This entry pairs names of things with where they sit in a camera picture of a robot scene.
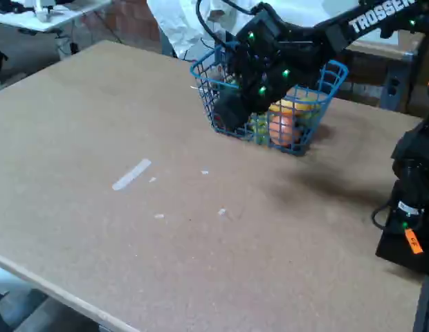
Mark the yellow toy banana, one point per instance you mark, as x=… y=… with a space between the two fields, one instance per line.
x=297 y=105

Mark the white basket tag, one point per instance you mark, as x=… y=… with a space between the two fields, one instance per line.
x=218 y=71

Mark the yellow-green toy fruit bunch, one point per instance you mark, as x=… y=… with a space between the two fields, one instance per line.
x=258 y=128

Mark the orange-pink toy fruit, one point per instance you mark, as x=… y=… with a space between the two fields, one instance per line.
x=283 y=130

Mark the long white tape strip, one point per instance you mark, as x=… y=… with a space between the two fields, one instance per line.
x=131 y=174

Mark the wooden bench top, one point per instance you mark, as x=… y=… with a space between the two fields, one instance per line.
x=373 y=52

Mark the white panel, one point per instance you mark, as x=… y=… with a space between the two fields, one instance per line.
x=377 y=41

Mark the grey outlet panel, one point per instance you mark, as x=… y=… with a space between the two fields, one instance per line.
x=393 y=86

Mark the black clamp piece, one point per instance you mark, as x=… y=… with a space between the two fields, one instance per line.
x=389 y=32

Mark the white desk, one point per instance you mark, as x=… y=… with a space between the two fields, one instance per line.
x=62 y=17

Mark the white object on desk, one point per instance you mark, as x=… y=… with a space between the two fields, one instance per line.
x=45 y=12

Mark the orange label tag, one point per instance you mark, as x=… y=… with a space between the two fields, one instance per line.
x=414 y=241

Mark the small black camera box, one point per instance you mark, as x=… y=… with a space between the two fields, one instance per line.
x=261 y=26

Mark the black metal post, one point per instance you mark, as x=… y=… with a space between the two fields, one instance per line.
x=425 y=304

